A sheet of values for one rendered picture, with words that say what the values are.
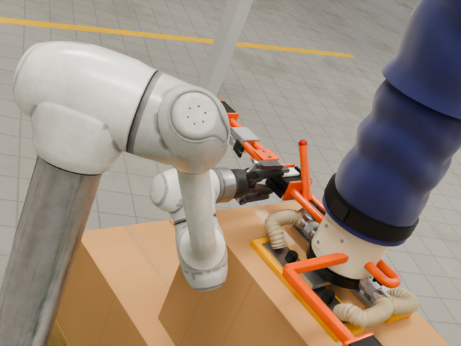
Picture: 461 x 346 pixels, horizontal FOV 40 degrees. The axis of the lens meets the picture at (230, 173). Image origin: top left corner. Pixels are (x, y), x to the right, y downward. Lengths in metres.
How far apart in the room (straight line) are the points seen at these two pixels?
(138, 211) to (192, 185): 2.27
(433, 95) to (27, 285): 0.82
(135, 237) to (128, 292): 0.29
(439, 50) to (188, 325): 0.98
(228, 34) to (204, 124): 3.80
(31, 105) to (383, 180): 0.77
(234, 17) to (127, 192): 1.67
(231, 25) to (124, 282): 2.82
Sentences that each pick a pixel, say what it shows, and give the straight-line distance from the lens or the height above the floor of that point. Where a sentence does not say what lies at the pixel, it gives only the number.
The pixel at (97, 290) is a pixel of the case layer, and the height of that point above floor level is 0.47.
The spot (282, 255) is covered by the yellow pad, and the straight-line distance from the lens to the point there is 1.61.
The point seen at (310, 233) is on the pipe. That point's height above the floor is 1.12.
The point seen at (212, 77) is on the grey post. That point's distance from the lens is 4.77.
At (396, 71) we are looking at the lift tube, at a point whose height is 1.62.
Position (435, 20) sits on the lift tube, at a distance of 1.31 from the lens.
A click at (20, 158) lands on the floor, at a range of 3.59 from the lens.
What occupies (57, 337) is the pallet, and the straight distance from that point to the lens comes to 2.55.
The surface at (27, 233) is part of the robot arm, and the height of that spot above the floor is 1.32.
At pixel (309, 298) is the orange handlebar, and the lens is 1.33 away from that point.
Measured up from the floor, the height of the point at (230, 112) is 1.20.
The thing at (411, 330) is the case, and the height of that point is 1.06.
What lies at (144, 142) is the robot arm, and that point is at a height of 1.52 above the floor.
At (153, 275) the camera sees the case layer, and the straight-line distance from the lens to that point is 2.22.
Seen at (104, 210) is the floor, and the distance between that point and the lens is 3.36.
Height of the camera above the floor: 1.96
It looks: 29 degrees down
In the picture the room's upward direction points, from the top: 23 degrees clockwise
